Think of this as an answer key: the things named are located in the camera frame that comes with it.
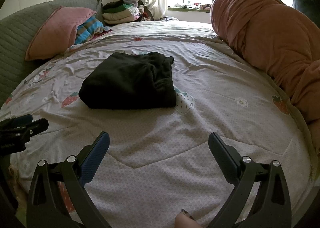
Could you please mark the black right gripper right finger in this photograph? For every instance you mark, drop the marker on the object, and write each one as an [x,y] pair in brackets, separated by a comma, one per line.
[260,197]

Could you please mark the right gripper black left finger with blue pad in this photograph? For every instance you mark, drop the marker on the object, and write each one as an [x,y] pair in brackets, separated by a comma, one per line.
[46,207]

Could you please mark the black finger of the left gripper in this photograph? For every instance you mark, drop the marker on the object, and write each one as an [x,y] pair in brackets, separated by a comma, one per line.
[16,132]

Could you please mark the black garment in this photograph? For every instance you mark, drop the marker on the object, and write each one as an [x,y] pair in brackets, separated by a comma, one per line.
[130,82]

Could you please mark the stack of folded clothes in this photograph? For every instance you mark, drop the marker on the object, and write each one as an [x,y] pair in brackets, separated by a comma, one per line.
[125,11]

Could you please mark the operator thumb at bottom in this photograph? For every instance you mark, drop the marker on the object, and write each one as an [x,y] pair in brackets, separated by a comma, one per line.
[185,220]

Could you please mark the grey quilted headboard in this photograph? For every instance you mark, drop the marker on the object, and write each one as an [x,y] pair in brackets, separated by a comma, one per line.
[17,31]

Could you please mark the pink pillow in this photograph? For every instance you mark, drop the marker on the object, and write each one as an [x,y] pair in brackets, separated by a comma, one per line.
[58,32]

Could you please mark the blue striped folded cloth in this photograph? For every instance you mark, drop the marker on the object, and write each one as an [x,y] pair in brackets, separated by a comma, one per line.
[86,31]

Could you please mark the white strawberry print bedsheet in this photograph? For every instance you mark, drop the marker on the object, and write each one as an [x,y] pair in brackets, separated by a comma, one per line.
[159,160]

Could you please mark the pink rolled duvet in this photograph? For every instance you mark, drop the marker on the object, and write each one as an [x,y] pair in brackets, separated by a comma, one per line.
[280,41]

